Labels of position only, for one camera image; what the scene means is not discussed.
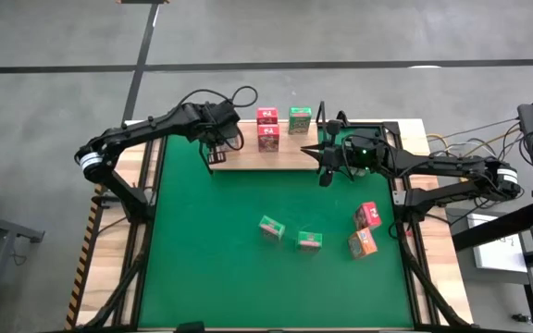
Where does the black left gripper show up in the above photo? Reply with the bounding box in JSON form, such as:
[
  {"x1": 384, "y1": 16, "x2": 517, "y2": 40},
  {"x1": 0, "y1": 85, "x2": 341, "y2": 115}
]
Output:
[{"x1": 194, "y1": 100, "x2": 242, "y2": 167}]

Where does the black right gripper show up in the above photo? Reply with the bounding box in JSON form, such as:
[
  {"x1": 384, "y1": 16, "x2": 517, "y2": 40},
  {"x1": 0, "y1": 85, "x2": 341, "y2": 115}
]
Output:
[{"x1": 300, "y1": 118, "x2": 382, "y2": 189}]

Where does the green Apple Jacks cereal box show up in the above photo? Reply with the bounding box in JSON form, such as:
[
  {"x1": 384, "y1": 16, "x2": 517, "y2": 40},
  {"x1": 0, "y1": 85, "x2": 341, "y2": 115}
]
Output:
[
  {"x1": 287, "y1": 106, "x2": 313, "y2": 136},
  {"x1": 296, "y1": 230, "x2": 324, "y2": 253},
  {"x1": 257, "y1": 215, "x2": 287, "y2": 242}
]

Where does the red Froot Loops cereal box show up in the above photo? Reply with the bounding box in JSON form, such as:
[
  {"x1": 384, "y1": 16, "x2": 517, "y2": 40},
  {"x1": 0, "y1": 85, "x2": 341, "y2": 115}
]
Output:
[
  {"x1": 256, "y1": 123, "x2": 281, "y2": 154},
  {"x1": 255, "y1": 106, "x2": 279, "y2": 126},
  {"x1": 353, "y1": 201, "x2": 383, "y2": 231}
]

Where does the orange Mini Wheats cereal box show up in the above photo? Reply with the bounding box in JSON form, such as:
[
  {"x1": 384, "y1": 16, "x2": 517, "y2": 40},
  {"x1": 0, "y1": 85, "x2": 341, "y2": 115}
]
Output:
[{"x1": 347, "y1": 227, "x2": 379, "y2": 260}]

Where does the green table mat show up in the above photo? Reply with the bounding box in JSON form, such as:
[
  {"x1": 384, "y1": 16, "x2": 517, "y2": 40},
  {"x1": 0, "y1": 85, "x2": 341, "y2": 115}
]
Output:
[{"x1": 137, "y1": 125, "x2": 415, "y2": 329}]

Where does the yellow black hazard tape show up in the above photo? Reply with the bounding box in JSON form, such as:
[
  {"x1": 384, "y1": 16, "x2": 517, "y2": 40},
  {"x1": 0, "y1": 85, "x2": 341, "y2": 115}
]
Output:
[{"x1": 64, "y1": 184, "x2": 105, "y2": 330}]

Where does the white sheet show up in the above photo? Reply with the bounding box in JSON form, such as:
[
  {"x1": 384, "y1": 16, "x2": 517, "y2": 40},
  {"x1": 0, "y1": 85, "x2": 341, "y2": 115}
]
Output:
[{"x1": 467, "y1": 212, "x2": 529, "y2": 274}]

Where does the wooden shelf with black frame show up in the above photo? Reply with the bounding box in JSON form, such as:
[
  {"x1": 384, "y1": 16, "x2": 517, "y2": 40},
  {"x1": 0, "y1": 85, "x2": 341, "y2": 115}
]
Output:
[{"x1": 199, "y1": 100, "x2": 327, "y2": 176}]

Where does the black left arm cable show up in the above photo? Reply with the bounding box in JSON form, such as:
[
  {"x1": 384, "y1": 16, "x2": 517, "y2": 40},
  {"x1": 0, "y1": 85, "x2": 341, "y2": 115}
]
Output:
[{"x1": 173, "y1": 85, "x2": 259, "y2": 112}]

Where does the black table frame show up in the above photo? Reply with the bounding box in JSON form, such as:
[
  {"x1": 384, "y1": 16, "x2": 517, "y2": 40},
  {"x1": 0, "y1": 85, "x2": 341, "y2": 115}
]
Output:
[{"x1": 76, "y1": 120, "x2": 476, "y2": 333}]

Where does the black table-level camera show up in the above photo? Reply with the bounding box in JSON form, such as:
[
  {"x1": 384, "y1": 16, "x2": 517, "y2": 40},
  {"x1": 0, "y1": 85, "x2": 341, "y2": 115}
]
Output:
[{"x1": 173, "y1": 320, "x2": 206, "y2": 333}]

